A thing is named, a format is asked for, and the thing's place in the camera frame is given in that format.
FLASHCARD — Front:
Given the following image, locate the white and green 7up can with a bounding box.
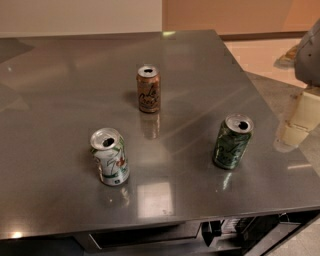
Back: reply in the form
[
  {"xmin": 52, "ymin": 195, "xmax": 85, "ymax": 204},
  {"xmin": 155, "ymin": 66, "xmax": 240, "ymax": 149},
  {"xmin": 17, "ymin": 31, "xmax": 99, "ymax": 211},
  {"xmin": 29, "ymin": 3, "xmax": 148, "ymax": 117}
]
[{"xmin": 90, "ymin": 128, "xmax": 130, "ymax": 186}]

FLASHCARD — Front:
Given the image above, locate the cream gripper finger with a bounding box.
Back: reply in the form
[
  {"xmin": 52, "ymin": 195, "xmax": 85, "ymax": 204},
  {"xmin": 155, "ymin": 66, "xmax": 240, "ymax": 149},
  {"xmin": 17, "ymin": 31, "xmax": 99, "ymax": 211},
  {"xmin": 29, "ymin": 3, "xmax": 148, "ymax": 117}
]
[
  {"xmin": 280, "ymin": 87, "xmax": 320, "ymax": 146},
  {"xmin": 279, "ymin": 46, "xmax": 298, "ymax": 66}
]

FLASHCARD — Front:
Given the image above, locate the orange LaCroix can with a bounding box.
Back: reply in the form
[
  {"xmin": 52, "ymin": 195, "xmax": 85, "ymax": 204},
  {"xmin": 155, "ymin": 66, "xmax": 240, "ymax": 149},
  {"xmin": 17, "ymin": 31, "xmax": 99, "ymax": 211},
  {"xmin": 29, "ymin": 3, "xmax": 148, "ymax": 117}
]
[{"xmin": 136, "ymin": 65, "xmax": 161, "ymax": 113}]

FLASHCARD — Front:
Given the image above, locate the green soda can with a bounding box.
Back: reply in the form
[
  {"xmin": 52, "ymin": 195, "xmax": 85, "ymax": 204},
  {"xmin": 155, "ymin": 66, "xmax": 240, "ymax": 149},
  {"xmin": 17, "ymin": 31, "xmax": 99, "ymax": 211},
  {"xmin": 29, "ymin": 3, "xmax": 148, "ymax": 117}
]
[{"xmin": 213, "ymin": 113, "xmax": 254, "ymax": 170}]

